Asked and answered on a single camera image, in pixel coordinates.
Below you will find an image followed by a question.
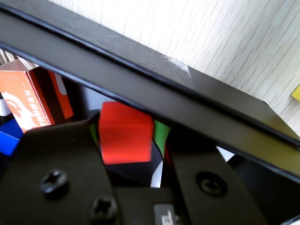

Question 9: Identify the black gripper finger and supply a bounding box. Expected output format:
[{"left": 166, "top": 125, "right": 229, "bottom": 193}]
[{"left": 0, "top": 109, "right": 123, "bottom": 225}]

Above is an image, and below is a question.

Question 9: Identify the blue cube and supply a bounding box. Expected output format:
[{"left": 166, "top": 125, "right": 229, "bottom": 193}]
[{"left": 0, "top": 117, "right": 24, "bottom": 157}]

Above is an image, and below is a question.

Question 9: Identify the black rectangular box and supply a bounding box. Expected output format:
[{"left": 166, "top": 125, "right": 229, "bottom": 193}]
[{"left": 0, "top": 0, "right": 300, "bottom": 225}]

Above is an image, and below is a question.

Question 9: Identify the yellow cube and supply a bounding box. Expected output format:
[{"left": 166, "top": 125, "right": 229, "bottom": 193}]
[{"left": 291, "top": 84, "right": 300, "bottom": 102}]

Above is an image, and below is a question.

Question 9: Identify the orange printed carton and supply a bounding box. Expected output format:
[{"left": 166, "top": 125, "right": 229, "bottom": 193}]
[{"left": 0, "top": 60, "right": 75, "bottom": 134}]

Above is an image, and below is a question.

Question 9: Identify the red cube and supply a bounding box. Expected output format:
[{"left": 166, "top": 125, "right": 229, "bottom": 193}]
[{"left": 97, "top": 101, "right": 154, "bottom": 165}]

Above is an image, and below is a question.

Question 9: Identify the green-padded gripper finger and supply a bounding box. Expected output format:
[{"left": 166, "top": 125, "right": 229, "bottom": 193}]
[{"left": 153, "top": 119, "right": 270, "bottom": 225}]

